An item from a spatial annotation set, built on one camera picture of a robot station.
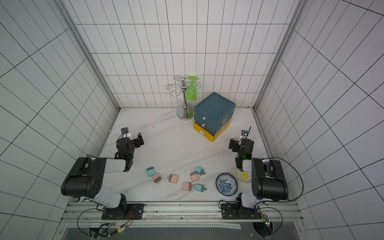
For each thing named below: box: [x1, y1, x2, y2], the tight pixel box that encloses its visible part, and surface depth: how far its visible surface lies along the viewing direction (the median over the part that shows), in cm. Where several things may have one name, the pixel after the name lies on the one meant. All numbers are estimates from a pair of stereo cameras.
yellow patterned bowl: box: [235, 167, 252, 184], surface depth 86 cm
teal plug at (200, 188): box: [195, 183, 207, 193], surface depth 79 cm
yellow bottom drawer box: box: [193, 119, 232, 142], surface depth 100 cm
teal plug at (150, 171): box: [146, 165, 155, 177], surface depth 87 cm
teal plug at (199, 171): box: [195, 166, 206, 176], surface depth 86 cm
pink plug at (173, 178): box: [166, 173, 179, 184], surface depth 84 cm
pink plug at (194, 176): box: [190, 170, 199, 183], surface depth 85 cm
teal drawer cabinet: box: [194, 92, 236, 135], surface depth 94 cm
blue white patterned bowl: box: [215, 173, 238, 197], surface depth 82 cm
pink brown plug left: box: [152, 172, 162, 184], surface depth 85 cm
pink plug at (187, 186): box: [182, 181, 192, 191], surface depth 81 cm
